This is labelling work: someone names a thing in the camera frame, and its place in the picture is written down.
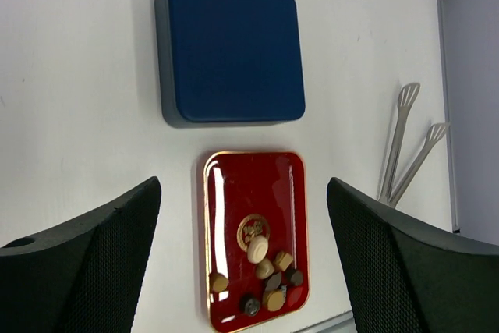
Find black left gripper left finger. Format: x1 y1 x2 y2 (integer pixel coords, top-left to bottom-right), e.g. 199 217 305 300
1 177 161 332

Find right aluminium side rail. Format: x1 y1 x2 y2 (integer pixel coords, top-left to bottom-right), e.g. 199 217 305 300
437 0 461 235

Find white round chocolate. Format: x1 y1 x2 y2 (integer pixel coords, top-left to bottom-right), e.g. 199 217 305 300
247 236 268 264

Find metal serving tongs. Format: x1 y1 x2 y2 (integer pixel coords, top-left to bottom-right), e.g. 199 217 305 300
378 81 451 212

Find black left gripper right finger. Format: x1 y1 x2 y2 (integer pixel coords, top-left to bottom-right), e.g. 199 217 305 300
327 178 498 332

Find blue tin lid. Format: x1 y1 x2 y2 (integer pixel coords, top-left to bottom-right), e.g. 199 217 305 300
165 0 306 123

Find tan square chocolate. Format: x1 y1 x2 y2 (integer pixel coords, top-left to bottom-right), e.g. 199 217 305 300
274 251 293 272

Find blue chocolate tin box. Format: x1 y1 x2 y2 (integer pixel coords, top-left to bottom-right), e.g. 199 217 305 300
153 0 289 129

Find cream heart chocolate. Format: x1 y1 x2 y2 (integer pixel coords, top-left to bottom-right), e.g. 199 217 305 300
255 258 274 280

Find tan ridged chocolate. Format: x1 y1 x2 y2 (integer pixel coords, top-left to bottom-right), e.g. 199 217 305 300
209 272 228 293

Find tan hexagon chocolate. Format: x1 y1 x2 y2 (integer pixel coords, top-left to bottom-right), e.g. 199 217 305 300
262 289 285 312

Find dark round chocolate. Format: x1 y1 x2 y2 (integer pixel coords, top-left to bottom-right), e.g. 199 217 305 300
239 293 261 317

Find red lacquer tray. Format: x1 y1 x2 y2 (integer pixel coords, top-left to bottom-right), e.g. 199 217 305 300
202 151 310 332

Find dark brown chocolate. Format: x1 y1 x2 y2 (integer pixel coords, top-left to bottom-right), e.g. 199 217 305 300
285 267 304 286

